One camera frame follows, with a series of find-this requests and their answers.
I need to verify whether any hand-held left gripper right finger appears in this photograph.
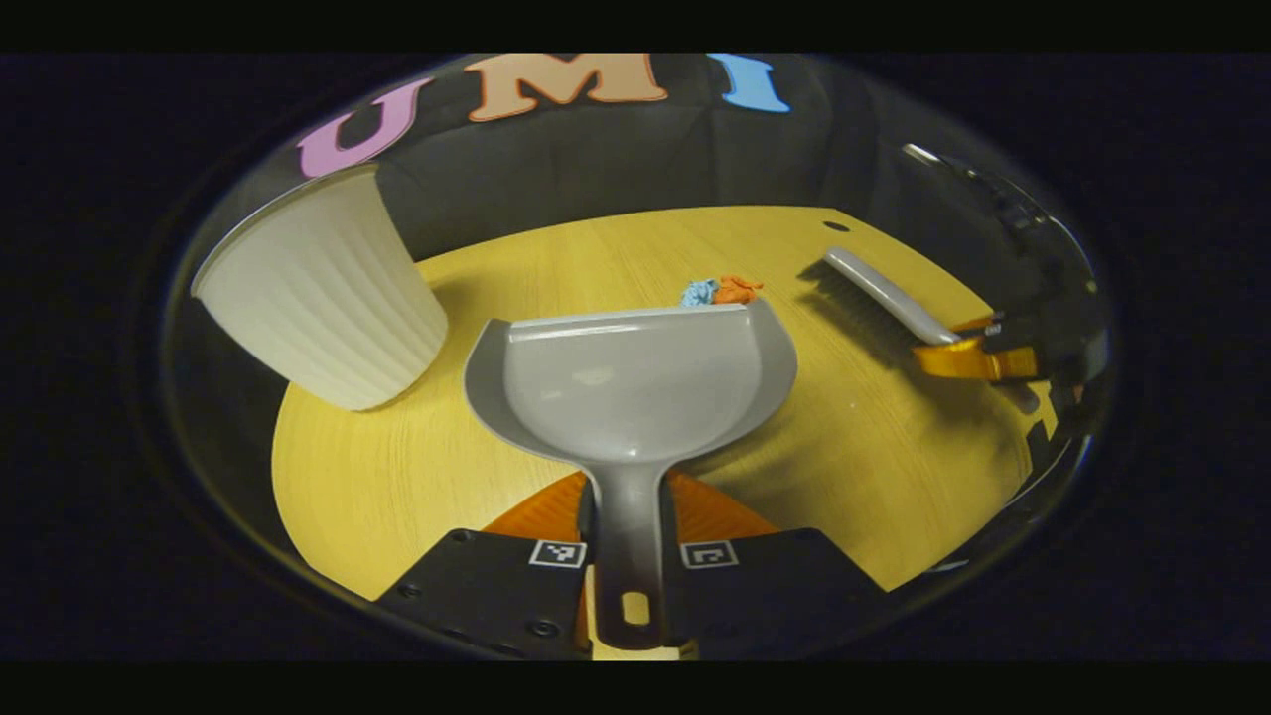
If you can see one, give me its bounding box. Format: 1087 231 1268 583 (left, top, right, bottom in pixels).
660 471 890 661

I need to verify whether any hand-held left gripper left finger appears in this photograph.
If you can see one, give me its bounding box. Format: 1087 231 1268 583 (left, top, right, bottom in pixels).
373 471 597 662

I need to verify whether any small grey broom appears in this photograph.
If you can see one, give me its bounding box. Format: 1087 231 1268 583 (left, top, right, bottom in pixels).
802 246 962 368

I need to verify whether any grey plastic dustpan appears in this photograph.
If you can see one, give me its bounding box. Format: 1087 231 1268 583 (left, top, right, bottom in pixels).
463 301 798 651

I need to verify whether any white ribbed garbage bin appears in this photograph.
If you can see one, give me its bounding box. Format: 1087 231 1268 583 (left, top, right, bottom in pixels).
191 164 450 413

